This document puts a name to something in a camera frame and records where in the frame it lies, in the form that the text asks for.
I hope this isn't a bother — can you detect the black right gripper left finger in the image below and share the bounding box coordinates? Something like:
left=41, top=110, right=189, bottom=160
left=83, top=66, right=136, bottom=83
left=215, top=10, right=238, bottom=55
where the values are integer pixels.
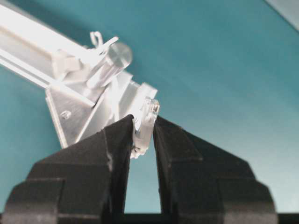
left=2, top=115, right=133, bottom=224

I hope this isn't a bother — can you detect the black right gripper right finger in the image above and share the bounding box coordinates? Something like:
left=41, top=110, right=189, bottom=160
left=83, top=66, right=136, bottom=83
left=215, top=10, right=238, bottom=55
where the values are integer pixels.
left=153, top=117, right=278, bottom=224

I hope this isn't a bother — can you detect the white cable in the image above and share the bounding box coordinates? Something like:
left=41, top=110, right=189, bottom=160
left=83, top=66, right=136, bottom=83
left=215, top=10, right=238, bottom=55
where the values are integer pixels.
left=130, top=96, right=161, bottom=160

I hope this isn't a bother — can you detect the silver pin at connector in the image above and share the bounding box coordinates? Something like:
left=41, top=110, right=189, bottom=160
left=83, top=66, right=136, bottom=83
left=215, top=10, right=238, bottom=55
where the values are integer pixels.
left=86, top=42, right=133, bottom=89

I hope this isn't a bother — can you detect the aluminium extrusion frame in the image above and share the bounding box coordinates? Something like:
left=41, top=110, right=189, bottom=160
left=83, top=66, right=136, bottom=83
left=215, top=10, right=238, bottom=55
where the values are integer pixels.
left=0, top=0, right=160, bottom=157

